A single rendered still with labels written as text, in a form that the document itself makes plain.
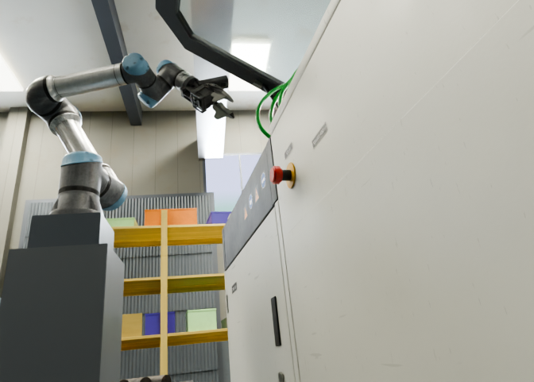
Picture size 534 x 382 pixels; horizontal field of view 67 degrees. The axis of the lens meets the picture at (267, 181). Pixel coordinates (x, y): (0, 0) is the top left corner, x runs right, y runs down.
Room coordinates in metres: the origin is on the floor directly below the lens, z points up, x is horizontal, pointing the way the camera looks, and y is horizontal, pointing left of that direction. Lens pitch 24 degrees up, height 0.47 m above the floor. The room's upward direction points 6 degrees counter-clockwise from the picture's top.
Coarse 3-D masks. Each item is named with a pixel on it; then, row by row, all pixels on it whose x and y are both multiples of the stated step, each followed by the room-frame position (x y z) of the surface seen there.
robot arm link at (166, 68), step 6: (162, 60) 1.18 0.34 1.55; (168, 60) 1.19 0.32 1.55; (162, 66) 1.18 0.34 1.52; (168, 66) 1.18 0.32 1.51; (174, 66) 1.18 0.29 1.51; (162, 72) 1.18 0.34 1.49; (168, 72) 1.18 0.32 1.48; (174, 72) 1.17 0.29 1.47; (168, 78) 1.19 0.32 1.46; (174, 78) 1.18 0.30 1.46; (174, 84) 1.20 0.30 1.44
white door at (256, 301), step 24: (264, 240) 0.94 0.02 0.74; (240, 264) 1.21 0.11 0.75; (264, 264) 0.96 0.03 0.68; (240, 288) 1.24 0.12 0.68; (264, 288) 0.98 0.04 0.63; (240, 312) 1.26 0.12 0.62; (264, 312) 1.00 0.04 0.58; (240, 336) 1.28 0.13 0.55; (264, 336) 1.02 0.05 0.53; (288, 336) 0.85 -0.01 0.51; (240, 360) 1.31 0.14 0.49; (264, 360) 1.04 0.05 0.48; (288, 360) 0.86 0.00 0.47
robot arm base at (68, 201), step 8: (64, 192) 1.06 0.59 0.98; (72, 192) 1.05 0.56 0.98; (80, 192) 1.06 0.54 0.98; (88, 192) 1.08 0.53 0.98; (96, 192) 1.10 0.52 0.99; (56, 200) 1.06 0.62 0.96; (64, 200) 1.05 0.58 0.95; (72, 200) 1.05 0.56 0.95; (80, 200) 1.06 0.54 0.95; (88, 200) 1.08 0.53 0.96; (96, 200) 1.10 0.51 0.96; (56, 208) 1.07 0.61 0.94; (64, 208) 1.04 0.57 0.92; (72, 208) 1.04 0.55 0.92; (80, 208) 1.05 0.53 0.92; (88, 208) 1.06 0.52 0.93; (96, 208) 1.09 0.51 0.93
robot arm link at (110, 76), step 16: (112, 64) 1.08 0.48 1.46; (128, 64) 1.04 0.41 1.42; (144, 64) 1.06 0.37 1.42; (48, 80) 1.09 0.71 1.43; (64, 80) 1.09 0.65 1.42; (80, 80) 1.09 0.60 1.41; (96, 80) 1.09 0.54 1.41; (112, 80) 1.09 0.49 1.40; (128, 80) 1.10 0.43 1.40; (144, 80) 1.11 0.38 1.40; (32, 96) 1.12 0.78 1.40; (48, 96) 1.12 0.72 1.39; (64, 96) 1.14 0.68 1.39
